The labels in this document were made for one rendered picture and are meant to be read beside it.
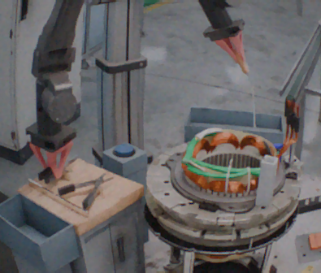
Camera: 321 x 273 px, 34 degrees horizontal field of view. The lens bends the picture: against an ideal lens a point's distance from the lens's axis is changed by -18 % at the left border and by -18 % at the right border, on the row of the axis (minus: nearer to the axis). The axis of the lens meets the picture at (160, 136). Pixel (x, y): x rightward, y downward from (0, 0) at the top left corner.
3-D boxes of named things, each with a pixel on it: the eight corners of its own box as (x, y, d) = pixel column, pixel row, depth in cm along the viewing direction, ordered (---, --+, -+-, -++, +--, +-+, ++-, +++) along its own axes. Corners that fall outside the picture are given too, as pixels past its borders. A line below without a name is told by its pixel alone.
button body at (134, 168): (149, 240, 147) (147, 152, 135) (128, 250, 142) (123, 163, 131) (130, 230, 151) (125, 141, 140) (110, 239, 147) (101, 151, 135)
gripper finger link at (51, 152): (56, 188, 110) (51, 143, 106) (33, 175, 113) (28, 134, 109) (76, 175, 115) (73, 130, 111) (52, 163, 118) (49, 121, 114)
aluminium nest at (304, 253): (324, 257, 131) (327, 252, 130) (298, 263, 131) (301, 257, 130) (319, 236, 141) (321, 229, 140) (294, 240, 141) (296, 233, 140)
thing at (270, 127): (271, 207, 159) (282, 114, 146) (269, 227, 149) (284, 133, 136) (186, 206, 162) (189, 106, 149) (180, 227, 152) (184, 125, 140)
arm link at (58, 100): (71, 40, 106) (33, 46, 102) (92, 53, 97) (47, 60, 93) (66, 97, 111) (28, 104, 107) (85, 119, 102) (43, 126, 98)
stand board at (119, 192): (80, 236, 103) (78, 227, 102) (19, 199, 113) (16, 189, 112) (145, 196, 118) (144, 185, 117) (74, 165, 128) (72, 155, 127)
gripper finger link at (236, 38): (250, 63, 131) (233, 28, 128) (224, 70, 134) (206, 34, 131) (253, 54, 137) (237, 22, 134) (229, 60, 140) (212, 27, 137)
